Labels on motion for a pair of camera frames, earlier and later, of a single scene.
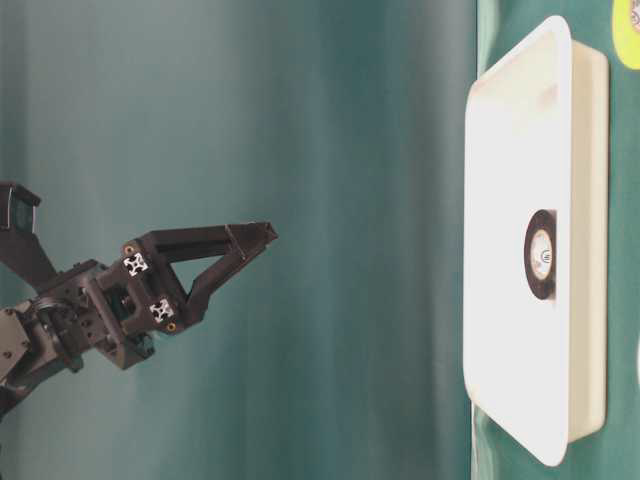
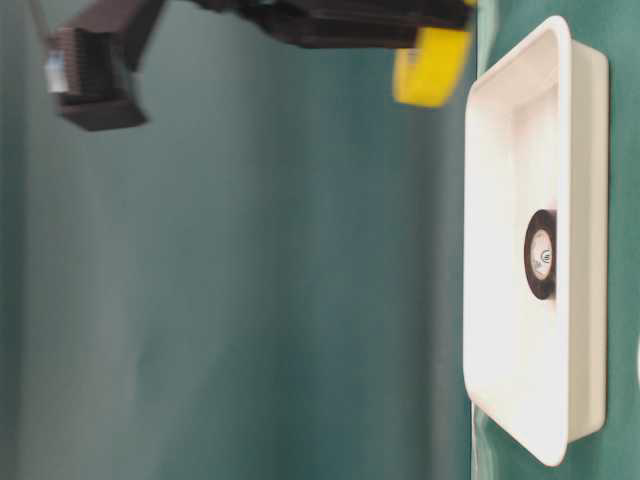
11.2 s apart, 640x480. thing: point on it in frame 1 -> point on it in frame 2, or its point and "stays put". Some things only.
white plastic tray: [536, 138] stays put
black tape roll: [540, 254] stays put
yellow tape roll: [625, 26] -> [431, 75]
